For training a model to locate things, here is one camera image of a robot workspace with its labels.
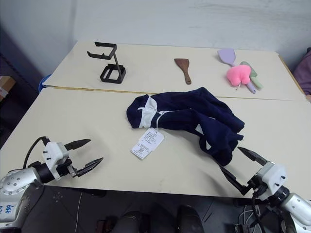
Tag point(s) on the purple fabric bundle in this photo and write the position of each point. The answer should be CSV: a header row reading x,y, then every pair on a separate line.
x,y
303,72

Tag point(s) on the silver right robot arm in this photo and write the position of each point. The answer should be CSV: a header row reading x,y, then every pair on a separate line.
x,y
296,206

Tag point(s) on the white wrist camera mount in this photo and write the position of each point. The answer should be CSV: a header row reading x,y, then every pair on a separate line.
x,y
273,177
54,153

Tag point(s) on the brown cardboard box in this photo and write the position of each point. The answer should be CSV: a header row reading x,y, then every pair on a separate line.
x,y
6,85

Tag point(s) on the black metal stand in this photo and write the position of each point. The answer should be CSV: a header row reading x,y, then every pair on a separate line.
x,y
114,72

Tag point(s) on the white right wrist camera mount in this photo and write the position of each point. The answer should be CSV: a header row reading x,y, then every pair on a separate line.
x,y
273,177

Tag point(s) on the pink plush toy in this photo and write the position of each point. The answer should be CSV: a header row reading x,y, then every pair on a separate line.
x,y
238,75

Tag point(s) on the blue round container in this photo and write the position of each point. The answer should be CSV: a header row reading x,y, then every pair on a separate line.
x,y
42,82

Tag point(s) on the white paper hang tag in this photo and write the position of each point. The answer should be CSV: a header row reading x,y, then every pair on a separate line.
x,y
142,149
154,137

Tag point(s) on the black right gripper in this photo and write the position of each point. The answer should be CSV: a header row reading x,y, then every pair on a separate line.
x,y
258,188

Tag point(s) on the brown wooden spatula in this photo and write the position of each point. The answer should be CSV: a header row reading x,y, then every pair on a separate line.
x,y
182,66

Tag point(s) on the green silicone utensil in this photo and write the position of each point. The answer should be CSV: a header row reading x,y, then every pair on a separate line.
x,y
257,82

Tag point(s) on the dark rounded shape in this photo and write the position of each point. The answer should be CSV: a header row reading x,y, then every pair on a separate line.
x,y
190,219
134,222

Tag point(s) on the navy blue zip-up garment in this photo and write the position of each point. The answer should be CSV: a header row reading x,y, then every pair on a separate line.
x,y
194,114

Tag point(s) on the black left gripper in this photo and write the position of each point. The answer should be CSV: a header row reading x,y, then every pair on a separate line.
x,y
64,168

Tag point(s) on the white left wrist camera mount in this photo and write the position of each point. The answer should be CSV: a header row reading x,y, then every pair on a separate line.
x,y
54,153

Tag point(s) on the purple silicone spatula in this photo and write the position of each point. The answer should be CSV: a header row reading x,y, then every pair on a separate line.
x,y
227,54

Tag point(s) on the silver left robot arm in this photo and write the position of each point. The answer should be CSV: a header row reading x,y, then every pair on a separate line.
x,y
17,180

